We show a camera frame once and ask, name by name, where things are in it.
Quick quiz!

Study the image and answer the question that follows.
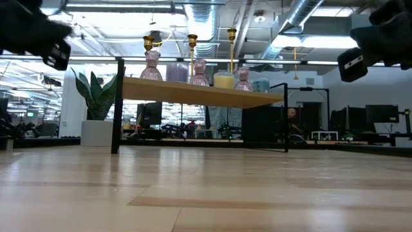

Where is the linear ceiling light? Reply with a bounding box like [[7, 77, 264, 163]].
[[306, 60, 342, 66], [69, 55, 117, 61], [250, 59, 302, 64]]

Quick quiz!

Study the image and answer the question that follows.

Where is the teal jar candle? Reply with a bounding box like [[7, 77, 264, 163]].
[[251, 77, 271, 94]]

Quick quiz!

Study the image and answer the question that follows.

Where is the black hanging speaker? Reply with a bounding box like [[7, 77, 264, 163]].
[[150, 30, 163, 48]]

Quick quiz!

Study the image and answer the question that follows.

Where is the hanging yellow cord pendant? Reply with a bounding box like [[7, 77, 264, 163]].
[[292, 47, 299, 81]]

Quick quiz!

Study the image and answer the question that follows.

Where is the small white rack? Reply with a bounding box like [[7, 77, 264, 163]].
[[311, 130, 339, 141]]

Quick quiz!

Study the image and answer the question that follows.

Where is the white round planter pot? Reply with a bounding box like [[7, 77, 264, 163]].
[[80, 119, 115, 148]]

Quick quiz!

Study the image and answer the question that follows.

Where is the wooden shelf with black legs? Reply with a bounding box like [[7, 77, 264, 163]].
[[111, 57, 289, 154]]

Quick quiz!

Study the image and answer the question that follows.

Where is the pink ribbed glass candle holder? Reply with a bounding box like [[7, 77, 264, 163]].
[[139, 50, 164, 81], [188, 58, 211, 87], [234, 66, 254, 92]]

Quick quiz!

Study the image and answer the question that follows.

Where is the black aluminium rig frame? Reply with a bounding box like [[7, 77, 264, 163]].
[[0, 137, 412, 158]]

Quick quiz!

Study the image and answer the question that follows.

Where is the black monitor back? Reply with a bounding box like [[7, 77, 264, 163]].
[[136, 101, 164, 130]]

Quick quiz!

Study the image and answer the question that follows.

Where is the yellow jar candle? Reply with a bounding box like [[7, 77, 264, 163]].
[[213, 72, 235, 90]]

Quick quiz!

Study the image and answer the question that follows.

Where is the brass candlestick holder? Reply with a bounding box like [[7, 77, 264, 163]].
[[227, 28, 238, 74], [187, 34, 199, 62], [142, 34, 156, 52]]

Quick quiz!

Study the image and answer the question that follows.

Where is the person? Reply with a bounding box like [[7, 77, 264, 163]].
[[287, 107, 304, 138]]

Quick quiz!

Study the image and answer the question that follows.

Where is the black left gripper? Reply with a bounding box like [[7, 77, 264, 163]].
[[0, 0, 73, 72]]

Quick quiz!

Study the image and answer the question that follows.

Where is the green snake plant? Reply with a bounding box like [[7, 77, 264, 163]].
[[70, 66, 119, 122]]

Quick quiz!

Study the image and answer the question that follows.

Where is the black partition panel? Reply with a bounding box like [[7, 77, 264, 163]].
[[241, 105, 303, 146]]

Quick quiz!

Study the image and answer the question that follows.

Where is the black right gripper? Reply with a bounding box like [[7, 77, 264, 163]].
[[337, 0, 412, 83]]

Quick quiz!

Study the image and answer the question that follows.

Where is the black desk monitor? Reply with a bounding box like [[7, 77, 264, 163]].
[[330, 108, 348, 131], [365, 104, 400, 124]]

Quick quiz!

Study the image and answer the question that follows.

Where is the purple jar candle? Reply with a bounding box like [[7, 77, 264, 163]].
[[165, 62, 190, 84]]

